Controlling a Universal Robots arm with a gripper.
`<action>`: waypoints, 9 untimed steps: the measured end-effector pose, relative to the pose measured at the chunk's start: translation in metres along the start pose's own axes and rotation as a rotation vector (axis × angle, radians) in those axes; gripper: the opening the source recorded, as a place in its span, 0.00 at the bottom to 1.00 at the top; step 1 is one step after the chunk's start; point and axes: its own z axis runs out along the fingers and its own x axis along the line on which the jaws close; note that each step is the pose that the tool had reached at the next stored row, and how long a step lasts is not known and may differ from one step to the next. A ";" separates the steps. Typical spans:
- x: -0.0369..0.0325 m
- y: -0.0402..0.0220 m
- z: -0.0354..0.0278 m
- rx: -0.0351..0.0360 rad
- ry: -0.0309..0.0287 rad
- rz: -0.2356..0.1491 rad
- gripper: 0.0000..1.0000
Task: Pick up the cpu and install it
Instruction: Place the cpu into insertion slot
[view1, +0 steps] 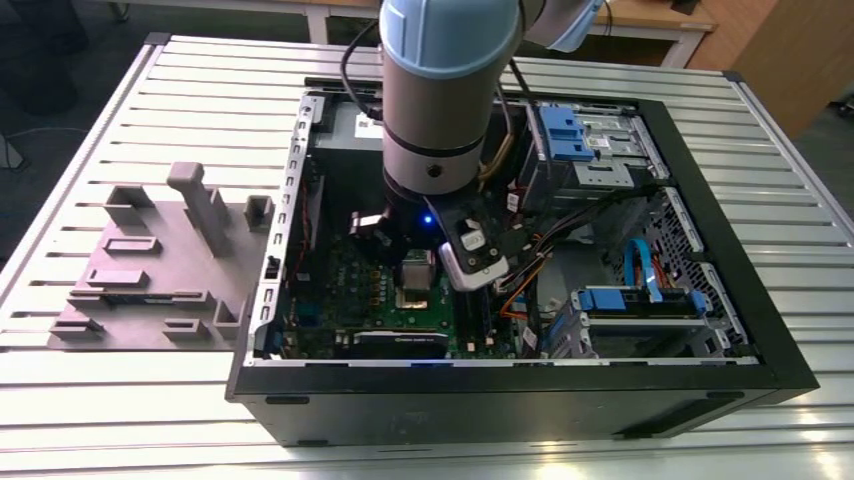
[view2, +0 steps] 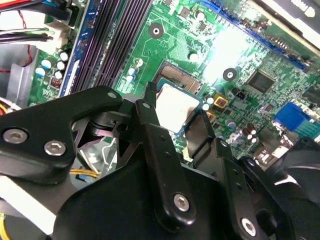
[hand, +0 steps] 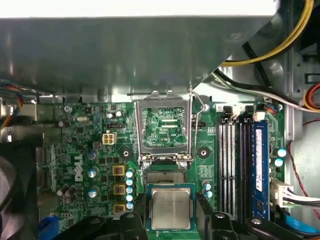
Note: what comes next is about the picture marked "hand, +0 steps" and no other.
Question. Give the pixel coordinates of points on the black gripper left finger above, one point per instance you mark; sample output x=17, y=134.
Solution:
x=132, y=225

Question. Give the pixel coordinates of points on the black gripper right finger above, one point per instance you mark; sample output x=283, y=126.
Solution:
x=215, y=225

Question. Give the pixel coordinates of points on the CPU with silver top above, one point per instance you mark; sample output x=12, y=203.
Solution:
x=171, y=210

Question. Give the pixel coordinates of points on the metal socket cover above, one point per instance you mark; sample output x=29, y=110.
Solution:
x=138, y=130

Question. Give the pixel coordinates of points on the CPU socket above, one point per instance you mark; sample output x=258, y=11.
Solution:
x=165, y=177

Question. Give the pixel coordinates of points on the black RAM slot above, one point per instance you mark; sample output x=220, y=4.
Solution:
x=223, y=155
x=232, y=155
x=245, y=162

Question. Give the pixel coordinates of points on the RAM stick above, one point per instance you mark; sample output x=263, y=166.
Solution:
x=260, y=170

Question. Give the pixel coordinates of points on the blue board connector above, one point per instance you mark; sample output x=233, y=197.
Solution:
x=48, y=227

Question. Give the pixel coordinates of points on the green motherboard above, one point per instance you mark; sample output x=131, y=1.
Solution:
x=75, y=140

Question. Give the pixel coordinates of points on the black PC case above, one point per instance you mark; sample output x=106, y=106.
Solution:
x=297, y=155

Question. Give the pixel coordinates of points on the black case fan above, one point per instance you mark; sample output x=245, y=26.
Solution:
x=15, y=162

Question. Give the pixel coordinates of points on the grey power supply unit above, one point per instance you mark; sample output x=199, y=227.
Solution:
x=112, y=55

